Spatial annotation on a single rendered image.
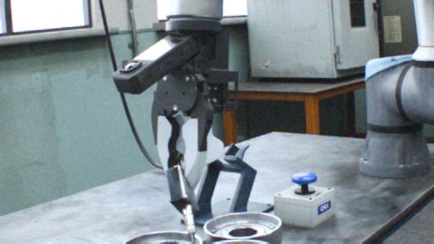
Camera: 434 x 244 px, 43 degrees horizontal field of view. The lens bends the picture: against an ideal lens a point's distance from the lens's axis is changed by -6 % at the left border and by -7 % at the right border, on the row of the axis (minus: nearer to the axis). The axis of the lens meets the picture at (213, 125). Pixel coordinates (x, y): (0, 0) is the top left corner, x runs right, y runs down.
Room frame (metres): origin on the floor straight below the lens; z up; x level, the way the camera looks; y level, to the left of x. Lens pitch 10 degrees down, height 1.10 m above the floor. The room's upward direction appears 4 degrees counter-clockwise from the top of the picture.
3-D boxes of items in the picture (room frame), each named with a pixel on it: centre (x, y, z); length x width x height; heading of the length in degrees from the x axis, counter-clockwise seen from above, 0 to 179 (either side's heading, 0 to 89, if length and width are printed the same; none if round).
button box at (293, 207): (0.85, -0.14, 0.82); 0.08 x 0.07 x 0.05; 138
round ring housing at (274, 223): (0.74, -0.03, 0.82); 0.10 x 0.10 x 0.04
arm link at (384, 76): (1.09, -0.37, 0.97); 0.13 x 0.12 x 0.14; 27
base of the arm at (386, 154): (1.10, -0.36, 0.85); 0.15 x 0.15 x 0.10
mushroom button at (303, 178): (0.85, -0.13, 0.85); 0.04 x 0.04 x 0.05
